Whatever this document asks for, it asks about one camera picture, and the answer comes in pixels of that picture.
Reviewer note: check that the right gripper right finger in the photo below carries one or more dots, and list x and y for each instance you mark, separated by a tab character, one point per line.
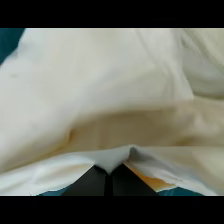
128	185

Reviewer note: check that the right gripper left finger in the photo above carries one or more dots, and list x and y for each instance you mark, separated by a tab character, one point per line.
90	185

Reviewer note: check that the cream white shirt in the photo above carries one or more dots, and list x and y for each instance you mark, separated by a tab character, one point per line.
100	100

